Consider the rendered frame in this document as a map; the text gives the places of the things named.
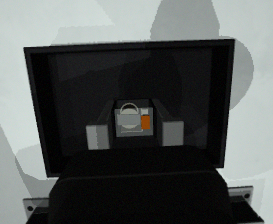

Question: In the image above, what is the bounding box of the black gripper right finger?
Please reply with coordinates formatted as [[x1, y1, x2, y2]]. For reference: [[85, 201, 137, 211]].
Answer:
[[149, 98, 184, 146]]

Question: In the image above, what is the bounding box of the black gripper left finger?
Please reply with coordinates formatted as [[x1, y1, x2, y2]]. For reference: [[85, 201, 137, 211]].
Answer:
[[86, 100, 117, 150]]

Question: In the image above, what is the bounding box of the grey mounting plate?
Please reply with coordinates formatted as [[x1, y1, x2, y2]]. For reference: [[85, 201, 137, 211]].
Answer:
[[23, 186, 254, 220]]

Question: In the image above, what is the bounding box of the black open-top tray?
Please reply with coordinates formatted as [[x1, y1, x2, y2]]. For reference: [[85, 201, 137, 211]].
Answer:
[[23, 39, 235, 178]]

